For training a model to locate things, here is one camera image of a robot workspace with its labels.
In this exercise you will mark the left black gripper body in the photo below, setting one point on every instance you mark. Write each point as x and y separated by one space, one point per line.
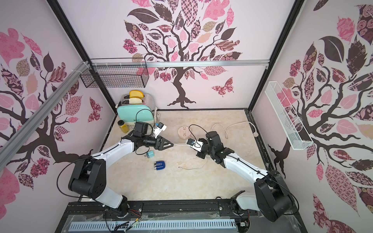
156 145

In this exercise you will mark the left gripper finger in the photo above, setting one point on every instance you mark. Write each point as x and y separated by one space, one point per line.
164 147
166 142

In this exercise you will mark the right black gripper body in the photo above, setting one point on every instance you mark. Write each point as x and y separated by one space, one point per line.
202 148

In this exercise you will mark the teal USB charger adapter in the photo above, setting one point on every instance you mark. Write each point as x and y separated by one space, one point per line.
149 154

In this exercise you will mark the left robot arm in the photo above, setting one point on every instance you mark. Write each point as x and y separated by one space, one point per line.
89 177

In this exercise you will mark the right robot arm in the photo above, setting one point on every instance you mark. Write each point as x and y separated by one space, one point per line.
272 197

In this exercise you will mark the blue electric shaver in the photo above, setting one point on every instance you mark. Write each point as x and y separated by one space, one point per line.
159 165

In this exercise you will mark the pink round power strip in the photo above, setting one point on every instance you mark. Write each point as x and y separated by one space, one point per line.
184 132

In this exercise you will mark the yellow bottle black cap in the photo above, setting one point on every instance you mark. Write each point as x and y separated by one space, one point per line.
123 127

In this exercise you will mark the mint green toaster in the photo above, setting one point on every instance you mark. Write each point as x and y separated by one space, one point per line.
131 113

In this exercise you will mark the pale toast slice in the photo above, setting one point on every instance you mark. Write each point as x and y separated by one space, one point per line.
135 100

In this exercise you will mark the yellow toast slice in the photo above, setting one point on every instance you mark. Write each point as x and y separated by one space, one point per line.
136 94

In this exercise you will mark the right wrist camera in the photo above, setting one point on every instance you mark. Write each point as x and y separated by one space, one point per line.
195 144

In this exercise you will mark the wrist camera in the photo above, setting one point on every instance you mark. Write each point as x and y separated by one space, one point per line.
195 144
158 128

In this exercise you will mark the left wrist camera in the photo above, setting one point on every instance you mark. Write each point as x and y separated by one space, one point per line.
158 128

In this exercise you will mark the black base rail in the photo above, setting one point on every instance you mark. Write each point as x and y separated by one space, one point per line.
248 221

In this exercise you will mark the black wire basket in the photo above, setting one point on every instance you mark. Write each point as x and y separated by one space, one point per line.
116 73

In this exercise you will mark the white slotted cable duct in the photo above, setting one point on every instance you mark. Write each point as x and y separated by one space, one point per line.
111 226

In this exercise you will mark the back aluminium frame bar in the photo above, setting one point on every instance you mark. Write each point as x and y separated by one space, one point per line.
188 63

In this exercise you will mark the aluminium frame bar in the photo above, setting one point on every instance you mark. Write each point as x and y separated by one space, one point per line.
16 142
188 63

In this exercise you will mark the white wire shelf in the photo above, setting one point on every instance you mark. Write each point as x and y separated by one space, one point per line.
282 101

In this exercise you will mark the left aluminium frame bar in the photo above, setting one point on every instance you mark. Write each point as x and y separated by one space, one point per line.
16 142

